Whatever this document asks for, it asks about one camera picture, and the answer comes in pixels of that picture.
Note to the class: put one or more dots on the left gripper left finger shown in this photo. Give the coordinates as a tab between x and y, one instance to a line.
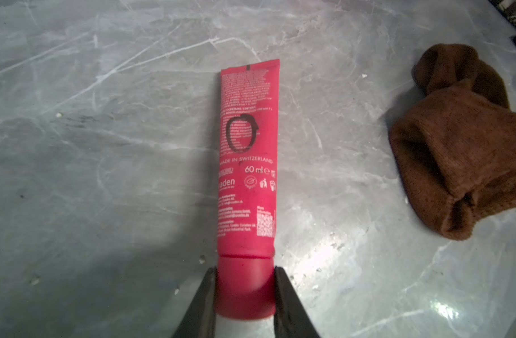
199	320

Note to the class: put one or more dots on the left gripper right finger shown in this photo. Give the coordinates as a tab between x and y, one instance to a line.
290	319

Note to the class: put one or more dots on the magenta toothpaste tube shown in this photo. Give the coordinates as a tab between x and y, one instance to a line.
247	191

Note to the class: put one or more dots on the brown cloth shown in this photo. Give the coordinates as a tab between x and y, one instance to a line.
456	148

